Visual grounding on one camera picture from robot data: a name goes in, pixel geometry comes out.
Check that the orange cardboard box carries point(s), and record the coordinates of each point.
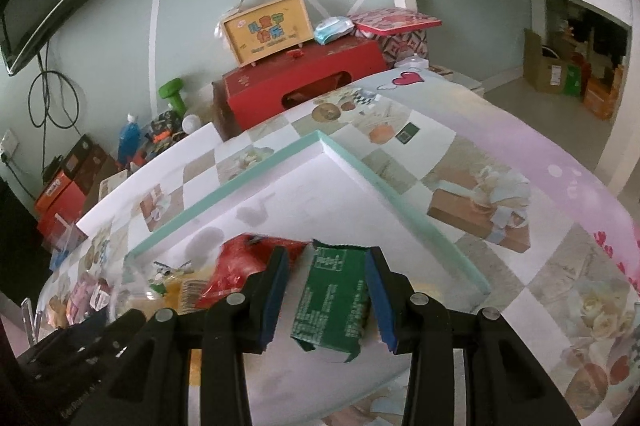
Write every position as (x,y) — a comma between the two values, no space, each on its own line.
(50,191)

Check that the green dumbbell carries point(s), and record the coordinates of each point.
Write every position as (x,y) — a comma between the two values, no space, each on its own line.
(172,95)

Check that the blue plastic bottle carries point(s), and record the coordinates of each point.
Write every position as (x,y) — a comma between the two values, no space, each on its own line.
(128,141)

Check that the glossy red snack packet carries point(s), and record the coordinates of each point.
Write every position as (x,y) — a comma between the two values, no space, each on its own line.
(235,266)

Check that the pink snack packet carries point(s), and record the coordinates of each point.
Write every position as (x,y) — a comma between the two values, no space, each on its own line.
(85,301)

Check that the clear plastic box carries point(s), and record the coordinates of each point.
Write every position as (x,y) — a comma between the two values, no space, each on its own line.
(67,236)

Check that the white tray with teal rim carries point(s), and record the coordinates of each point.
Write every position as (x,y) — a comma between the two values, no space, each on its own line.
(320,201)

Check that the cardboard boxes under shelf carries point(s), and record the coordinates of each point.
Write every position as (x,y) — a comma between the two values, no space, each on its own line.
(555,66)

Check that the clear plastic bar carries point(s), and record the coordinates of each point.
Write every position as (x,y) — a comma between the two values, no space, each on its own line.
(27,321)

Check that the green snack packet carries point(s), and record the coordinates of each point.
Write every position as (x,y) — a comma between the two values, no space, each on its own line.
(330,301)

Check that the white round bulb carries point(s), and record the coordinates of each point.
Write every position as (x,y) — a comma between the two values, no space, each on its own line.
(191,123)

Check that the dark brown box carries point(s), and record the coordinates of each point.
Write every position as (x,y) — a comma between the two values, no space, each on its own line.
(87,163)

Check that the large red gift box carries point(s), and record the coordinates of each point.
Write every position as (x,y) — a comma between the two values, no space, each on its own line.
(260,91)

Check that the pile of small toys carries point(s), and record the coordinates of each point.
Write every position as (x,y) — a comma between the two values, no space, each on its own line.
(162,133)

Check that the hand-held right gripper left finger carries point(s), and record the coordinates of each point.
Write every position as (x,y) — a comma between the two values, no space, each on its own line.
(276,301)

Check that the white wall socket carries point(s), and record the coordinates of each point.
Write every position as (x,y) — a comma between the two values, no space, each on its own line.
(7,145)

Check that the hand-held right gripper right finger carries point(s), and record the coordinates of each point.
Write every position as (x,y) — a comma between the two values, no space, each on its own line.
(380,301)

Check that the small printed card box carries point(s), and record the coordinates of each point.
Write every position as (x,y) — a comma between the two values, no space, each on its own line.
(114,185)

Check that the black cabinet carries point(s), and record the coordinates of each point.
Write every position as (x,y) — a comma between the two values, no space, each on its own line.
(20,246)

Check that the red patterned gift box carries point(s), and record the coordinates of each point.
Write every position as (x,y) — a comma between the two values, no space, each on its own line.
(400,33)

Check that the clear bag of pale noodles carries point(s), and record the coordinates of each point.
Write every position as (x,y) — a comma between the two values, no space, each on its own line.
(137,291)

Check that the blue wet wipes pack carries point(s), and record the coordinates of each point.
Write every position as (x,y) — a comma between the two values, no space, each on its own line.
(334,31)

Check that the small blue packet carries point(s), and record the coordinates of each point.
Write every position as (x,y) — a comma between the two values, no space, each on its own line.
(58,260)

